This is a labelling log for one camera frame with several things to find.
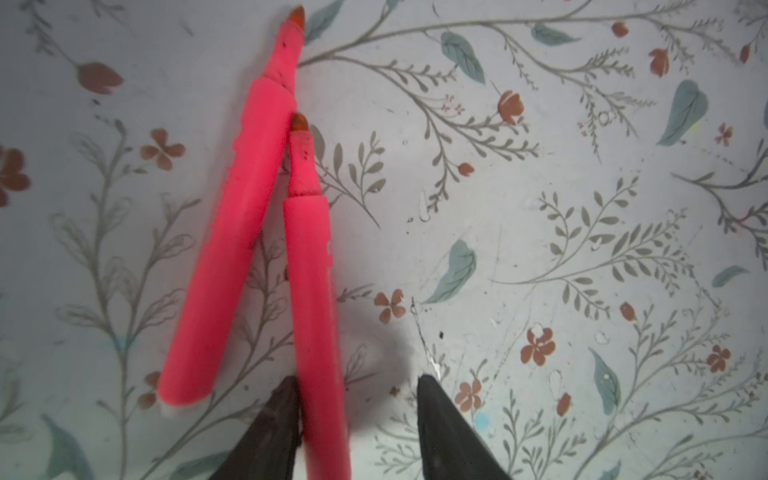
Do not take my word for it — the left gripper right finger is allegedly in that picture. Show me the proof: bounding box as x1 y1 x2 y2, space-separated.
417 374 509 480

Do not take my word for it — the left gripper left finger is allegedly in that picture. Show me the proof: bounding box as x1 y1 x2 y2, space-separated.
210 376 300 480

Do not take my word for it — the pink highlighter pen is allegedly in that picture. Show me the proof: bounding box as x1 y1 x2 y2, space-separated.
157 7 306 415
283 113 352 479

